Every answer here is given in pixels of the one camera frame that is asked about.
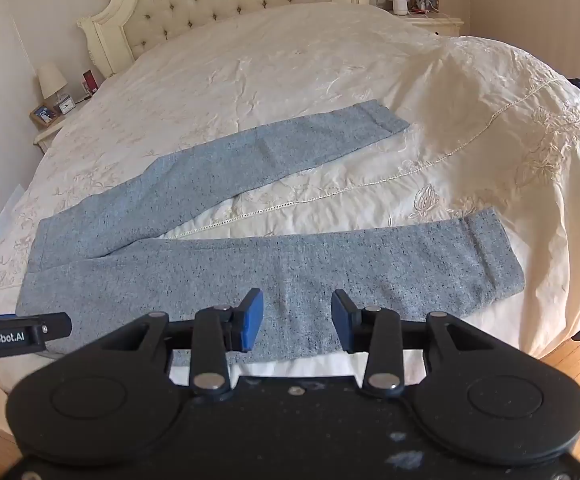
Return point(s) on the grey speckled pants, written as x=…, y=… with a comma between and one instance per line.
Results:
x=320, y=270

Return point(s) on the small alarm clock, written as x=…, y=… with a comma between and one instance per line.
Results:
x=67, y=105

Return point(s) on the cream nightstand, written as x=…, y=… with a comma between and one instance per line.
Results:
x=432, y=22
x=62, y=127

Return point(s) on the small cream table lamp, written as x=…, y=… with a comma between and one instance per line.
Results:
x=51, y=80

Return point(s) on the cream embroidered bedspread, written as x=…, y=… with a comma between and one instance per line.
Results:
x=295, y=60

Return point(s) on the gold photo frame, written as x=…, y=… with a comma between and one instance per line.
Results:
x=424, y=2

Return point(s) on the red box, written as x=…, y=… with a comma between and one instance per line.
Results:
x=90, y=81

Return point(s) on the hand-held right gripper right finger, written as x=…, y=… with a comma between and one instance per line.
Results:
x=341, y=321

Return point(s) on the wooden photo frame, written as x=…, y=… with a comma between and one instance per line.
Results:
x=44, y=114

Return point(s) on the white cylindrical speaker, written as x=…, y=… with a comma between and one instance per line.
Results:
x=400, y=5

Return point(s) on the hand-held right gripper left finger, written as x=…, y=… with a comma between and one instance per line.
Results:
x=251, y=321

